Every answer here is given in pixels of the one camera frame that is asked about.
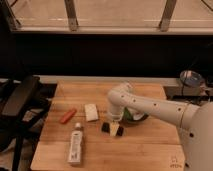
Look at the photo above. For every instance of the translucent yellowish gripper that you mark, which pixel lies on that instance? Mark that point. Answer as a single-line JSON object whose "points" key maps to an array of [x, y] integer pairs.
{"points": [[114, 126]]}

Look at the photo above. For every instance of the black eraser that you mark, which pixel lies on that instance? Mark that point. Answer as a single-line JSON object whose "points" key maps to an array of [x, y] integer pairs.
{"points": [[106, 128]]}

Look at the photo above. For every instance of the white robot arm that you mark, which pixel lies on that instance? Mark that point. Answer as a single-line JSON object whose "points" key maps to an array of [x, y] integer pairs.
{"points": [[195, 121]]}

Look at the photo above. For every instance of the white sponge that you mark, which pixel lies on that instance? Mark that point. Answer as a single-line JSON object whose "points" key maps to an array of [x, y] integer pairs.
{"points": [[91, 112]]}

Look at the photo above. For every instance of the green bowl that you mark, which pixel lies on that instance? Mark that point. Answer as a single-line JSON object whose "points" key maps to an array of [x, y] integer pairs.
{"points": [[128, 119]]}

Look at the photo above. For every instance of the white paper cup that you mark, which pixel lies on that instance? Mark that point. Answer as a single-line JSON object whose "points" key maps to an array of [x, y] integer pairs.
{"points": [[136, 115]]}

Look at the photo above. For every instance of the white tube with cap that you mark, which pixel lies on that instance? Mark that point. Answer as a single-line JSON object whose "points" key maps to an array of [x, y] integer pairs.
{"points": [[75, 151]]}

